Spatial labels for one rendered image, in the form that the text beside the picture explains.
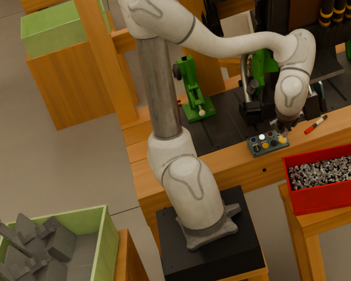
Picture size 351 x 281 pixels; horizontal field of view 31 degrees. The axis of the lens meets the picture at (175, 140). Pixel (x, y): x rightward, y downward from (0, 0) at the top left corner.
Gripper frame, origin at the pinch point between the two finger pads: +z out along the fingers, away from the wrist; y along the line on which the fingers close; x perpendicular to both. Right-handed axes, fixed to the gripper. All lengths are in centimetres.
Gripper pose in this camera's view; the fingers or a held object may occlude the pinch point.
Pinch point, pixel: (284, 131)
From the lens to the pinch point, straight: 245.4
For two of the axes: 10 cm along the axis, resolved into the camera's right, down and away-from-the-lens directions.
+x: -3.1, -8.8, 3.6
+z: 1.0, 3.4, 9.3
